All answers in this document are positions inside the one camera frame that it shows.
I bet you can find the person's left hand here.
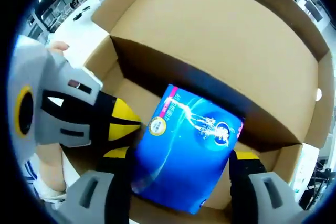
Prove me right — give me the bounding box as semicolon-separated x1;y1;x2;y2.
48;40;71;57

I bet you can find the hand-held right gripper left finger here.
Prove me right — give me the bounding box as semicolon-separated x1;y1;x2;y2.
56;147;132;224

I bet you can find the small black object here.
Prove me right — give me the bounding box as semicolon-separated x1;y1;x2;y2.
72;5;92;22

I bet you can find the brown cardboard shoe box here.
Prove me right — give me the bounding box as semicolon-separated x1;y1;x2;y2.
62;0;334;224

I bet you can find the blue soft tissue pack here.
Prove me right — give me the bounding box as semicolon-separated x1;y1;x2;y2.
130;83;245;215

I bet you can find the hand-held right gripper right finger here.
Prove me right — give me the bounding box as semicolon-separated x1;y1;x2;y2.
229;150;307;224

